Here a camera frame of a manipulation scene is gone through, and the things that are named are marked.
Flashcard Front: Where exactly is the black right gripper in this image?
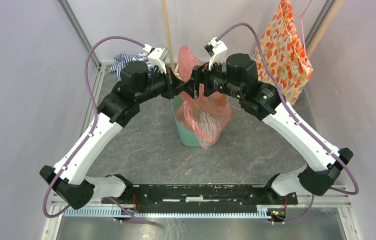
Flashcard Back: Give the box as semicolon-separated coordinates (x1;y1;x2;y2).
180;55;244;100

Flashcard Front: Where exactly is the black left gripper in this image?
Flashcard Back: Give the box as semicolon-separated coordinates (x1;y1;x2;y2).
136;64;184;104

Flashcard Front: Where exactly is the red plastic trash bag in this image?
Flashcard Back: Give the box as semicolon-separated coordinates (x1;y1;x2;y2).
174;45;233;151

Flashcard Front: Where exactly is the green plastic trash bin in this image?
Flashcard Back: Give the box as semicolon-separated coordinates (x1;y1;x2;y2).
171;96;223;148

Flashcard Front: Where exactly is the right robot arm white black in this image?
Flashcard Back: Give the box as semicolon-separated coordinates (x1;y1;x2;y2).
185;53;359;204

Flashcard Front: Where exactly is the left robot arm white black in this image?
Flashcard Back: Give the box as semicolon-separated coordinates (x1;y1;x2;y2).
40;61;184;210

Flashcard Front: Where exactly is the blue white striped cloth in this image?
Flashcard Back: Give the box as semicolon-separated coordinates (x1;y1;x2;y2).
108;53;151;81

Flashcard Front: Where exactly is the floral orange cloth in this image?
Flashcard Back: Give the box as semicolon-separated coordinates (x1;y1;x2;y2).
260;0;313;105

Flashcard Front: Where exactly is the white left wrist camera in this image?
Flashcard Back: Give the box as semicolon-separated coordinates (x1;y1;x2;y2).
143;44;169;74

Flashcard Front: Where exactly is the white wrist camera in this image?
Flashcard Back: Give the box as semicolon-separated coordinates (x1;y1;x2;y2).
143;44;169;74
204;37;228;71

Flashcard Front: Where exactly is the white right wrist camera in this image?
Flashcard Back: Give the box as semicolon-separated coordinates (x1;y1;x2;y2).
204;37;228;71

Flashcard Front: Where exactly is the left aluminium corner post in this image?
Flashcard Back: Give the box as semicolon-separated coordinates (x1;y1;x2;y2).
57;0;102;70

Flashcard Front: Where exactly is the aluminium corner post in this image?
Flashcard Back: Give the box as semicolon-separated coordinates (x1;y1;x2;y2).
57;0;102;70
305;0;343;56

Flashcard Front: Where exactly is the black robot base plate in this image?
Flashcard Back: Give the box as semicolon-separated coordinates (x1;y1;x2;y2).
116;184;298;214

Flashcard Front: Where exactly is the slotted cable duct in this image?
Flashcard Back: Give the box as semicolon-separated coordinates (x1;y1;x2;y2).
63;205;271;220

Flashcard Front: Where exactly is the pink wire hanger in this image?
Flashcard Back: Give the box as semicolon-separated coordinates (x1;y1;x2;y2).
288;0;312;54

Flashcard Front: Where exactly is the right aluminium corner post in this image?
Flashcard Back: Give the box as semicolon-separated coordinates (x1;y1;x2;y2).
305;0;343;56

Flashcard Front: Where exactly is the wooden rack frame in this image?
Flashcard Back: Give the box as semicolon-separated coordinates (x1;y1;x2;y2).
160;0;344;76

